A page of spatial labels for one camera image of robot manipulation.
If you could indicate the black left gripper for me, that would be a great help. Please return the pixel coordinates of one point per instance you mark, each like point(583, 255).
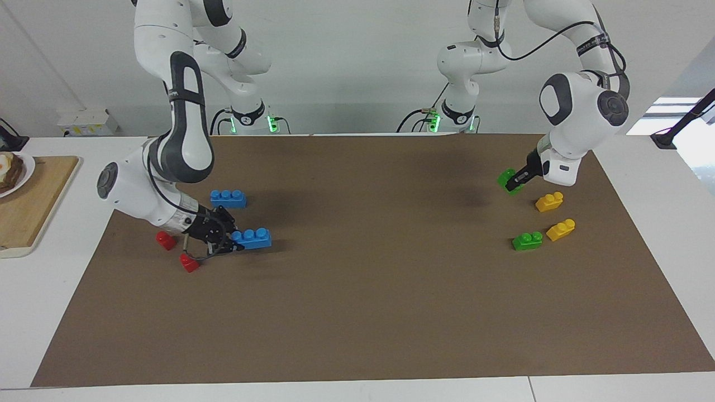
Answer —
point(534, 163)

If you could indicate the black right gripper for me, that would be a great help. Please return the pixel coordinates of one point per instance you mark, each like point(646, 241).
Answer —
point(205, 226)

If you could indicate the green two-stud toy block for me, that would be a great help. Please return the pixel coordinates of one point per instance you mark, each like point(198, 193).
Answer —
point(507, 178)
point(527, 242)

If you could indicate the blue three-stud toy block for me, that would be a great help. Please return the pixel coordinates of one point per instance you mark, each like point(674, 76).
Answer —
point(254, 239)
point(228, 199)

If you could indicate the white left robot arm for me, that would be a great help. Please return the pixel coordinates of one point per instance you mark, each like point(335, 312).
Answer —
point(575, 106)

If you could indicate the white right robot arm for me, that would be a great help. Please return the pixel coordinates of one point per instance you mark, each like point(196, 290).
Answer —
point(184, 111)

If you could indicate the yellow two-stud toy block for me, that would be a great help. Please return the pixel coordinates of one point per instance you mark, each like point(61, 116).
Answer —
point(548, 202)
point(560, 230)

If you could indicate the red one-stud toy block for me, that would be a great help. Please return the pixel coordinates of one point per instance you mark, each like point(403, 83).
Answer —
point(189, 263)
point(166, 242)

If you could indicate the brown paper table mat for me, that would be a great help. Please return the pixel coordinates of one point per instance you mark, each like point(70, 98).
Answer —
point(363, 312)

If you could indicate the wooden cutting board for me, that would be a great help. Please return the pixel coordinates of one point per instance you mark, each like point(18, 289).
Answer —
point(33, 206)

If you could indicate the white plate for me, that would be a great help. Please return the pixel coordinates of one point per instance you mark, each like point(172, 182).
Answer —
point(27, 170)

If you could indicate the toast with egg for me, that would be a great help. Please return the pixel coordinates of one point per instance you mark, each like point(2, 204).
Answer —
point(10, 170)

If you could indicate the black clamp device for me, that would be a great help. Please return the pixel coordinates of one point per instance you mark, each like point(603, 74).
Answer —
point(12, 142)

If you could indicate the white wall box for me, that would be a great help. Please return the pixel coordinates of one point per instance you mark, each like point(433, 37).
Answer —
point(86, 121)

